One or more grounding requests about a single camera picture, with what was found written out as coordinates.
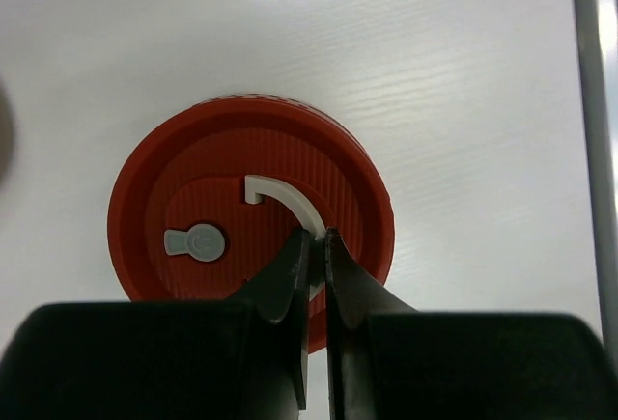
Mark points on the aluminium left side frame rail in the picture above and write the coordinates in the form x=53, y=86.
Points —
x=596, y=36

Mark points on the beige lunch box lid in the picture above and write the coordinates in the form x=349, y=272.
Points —
x=7, y=134

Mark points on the red lunch box lid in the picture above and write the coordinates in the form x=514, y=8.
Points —
x=178, y=224

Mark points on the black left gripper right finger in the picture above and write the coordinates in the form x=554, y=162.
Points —
x=389, y=361

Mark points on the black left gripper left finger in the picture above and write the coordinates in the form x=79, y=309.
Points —
x=242, y=357

